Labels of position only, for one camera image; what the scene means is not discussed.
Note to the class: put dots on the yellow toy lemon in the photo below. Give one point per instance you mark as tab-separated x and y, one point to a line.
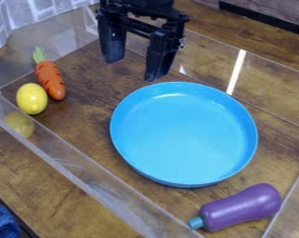
32	98

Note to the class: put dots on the clear acrylic enclosure wall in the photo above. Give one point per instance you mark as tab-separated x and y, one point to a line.
64	179

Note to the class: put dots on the orange toy carrot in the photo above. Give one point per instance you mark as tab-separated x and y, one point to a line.
48	74

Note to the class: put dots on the purple toy eggplant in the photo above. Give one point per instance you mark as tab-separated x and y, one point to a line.
255	203

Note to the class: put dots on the white patterned curtain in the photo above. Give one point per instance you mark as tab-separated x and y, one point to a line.
17	13

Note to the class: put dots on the round blue tray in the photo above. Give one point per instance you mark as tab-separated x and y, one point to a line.
184	134

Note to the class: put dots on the blue plastic crate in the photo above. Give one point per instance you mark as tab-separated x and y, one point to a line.
9	228

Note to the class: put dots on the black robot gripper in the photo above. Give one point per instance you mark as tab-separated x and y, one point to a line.
117	18

